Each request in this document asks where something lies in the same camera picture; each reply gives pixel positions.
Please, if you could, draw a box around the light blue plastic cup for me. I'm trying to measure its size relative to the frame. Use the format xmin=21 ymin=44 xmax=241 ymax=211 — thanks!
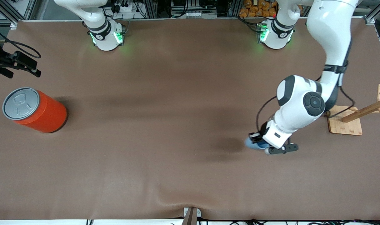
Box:
xmin=245 ymin=137 xmax=270 ymax=150

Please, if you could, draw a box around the wooden cup rack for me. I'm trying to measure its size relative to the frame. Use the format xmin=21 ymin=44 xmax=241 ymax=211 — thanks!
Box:
xmin=326 ymin=84 xmax=380 ymax=136

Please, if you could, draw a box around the orange can grey lid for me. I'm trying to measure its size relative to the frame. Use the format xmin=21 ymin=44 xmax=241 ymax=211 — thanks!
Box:
xmin=2 ymin=87 xmax=68 ymax=134

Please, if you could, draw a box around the brown table mat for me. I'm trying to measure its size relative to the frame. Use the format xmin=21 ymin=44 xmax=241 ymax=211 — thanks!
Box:
xmin=0 ymin=17 xmax=380 ymax=221

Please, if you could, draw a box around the white power strip with plugs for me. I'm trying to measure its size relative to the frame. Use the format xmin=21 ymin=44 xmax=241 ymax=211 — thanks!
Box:
xmin=110 ymin=0 xmax=139 ymax=14

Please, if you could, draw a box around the bag of orange snacks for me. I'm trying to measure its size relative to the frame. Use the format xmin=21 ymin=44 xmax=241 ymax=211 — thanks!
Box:
xmin=239 ymin=0 xmax=278 ymax=18

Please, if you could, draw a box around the long white power strip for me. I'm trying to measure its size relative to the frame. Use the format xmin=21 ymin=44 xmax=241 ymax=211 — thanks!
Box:
xmin=171 ymin=11 xmax=218 ymax=19

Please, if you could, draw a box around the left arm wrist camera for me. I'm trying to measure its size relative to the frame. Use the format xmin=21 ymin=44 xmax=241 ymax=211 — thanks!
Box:
xmin=265 ymin=143 xmax=299 ymax=156

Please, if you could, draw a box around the aluminium frame profile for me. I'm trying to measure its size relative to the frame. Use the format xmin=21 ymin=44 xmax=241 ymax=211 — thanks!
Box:
xmin=363 ymin=0 xmax=380 ymax=25
xmin=0 ymin=0 xmax=38 ymax=26

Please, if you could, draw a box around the metal bracket with brown post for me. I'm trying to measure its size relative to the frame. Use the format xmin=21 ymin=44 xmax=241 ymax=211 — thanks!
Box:
xmin=181 ymin=207 xmax=202 ymax=225

